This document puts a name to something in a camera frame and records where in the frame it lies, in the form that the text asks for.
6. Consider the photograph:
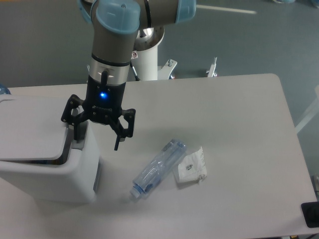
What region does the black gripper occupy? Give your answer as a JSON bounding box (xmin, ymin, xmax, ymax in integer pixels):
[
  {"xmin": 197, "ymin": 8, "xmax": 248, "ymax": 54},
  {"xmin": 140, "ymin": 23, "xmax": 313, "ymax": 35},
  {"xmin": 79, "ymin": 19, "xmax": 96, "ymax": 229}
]
[{"xmin": 61, "ymin": 74, "xmax": 137, "ymax": 151}]

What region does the white trash can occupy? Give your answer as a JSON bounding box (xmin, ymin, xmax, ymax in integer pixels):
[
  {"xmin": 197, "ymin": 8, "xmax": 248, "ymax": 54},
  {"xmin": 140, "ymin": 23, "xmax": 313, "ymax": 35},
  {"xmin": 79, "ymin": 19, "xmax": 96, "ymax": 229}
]
[{"xmin": 0, "ymin": 95, "xmax": 100, "ymax": 203}]

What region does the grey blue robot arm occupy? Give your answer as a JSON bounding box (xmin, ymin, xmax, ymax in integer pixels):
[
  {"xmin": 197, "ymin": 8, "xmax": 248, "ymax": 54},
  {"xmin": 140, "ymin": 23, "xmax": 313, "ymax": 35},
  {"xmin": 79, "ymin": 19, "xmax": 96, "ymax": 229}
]
[{"xmin": 61, "ymin": 0, "xmax": 196, "ymax": 143}]

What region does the blue object behind can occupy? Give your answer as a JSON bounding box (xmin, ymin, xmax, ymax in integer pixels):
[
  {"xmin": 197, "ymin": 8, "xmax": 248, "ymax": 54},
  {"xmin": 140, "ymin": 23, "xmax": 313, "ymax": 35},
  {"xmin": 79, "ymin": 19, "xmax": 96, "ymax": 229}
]
[{"xmin": 0, "ymin": 84, "xmax": 11, "ymax": 95}]

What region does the clear blue plastic bottle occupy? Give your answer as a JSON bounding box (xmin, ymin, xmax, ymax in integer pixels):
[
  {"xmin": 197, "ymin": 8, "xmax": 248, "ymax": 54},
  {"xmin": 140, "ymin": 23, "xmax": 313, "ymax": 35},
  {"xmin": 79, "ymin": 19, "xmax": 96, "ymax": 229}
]
[{"xmin": 130, "ymin": 138, "xmax": 187, "ymax": 201}]

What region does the white crumpled wrapper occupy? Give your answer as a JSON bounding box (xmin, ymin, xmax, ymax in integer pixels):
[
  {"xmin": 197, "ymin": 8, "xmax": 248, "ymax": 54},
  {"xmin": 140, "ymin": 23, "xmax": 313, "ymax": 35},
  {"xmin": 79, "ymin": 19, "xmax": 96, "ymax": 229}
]
[{"xmin": 173, "ymin": 146, "xmax": 207, "ymax": 184}]

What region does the black device at edge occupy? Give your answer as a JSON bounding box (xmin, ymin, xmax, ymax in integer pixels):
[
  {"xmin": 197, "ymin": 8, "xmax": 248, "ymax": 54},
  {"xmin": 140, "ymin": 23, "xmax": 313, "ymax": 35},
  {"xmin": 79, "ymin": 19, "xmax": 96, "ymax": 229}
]
[{"xmin": 301, "ymin": 202, "xmax": 319, "ymax": 228}]

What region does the black cable on pedestal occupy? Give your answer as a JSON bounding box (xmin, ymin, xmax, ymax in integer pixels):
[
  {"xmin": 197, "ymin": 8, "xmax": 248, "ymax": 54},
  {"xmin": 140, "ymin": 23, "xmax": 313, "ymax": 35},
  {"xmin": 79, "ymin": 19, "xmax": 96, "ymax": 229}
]
[{"xmin": 129, "ymin": 62, "xmax": 142, "ymax": 82}]

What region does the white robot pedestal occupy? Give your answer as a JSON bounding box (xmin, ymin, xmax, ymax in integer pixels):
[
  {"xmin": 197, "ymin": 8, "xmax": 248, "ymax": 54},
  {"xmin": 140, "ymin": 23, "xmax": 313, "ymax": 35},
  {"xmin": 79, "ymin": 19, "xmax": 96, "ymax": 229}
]
[{"xmin": 86, "ymin": 26, "xmax": 178, "ymax": 84}]

